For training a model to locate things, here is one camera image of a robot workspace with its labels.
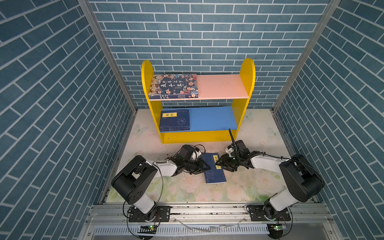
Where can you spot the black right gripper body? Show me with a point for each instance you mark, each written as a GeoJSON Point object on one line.
{"type": "Point", "coordinates": [233, 162]}

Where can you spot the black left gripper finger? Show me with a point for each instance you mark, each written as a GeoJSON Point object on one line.
{"type": "Point", "coordinates": [200, 163]}
{"type": "Point", "coordinates": [201, 170]}

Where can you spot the navy book yellow label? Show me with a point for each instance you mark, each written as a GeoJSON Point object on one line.
{"type": "Point", "coordinates": [175, 119]}

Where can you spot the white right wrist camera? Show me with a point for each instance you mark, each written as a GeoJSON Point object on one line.
{"type": "Point", "coordinates": [230, 151]}

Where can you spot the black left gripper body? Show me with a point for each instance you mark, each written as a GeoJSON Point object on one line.
{"type": "Point", "coordinates": [190, 165]}

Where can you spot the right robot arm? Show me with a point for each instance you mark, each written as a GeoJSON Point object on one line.
{"type": "Point", "coordinates": [301, 179]}

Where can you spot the colourful illustrated history book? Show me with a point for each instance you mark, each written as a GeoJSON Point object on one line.
{"type": "Point", "coordinates": [166, 87]}

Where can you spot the yellow pink blue bookshelf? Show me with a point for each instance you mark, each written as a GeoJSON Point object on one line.
{"type": "Point", "coordinates": [218, 124]}

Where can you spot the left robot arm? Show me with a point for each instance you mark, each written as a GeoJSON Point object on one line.
{"type": "Point", "coordinates": [132, 182]}

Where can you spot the aluminium frame rail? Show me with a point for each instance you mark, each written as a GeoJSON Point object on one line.
{"type": "Point", "coordinates": [210, 221]}

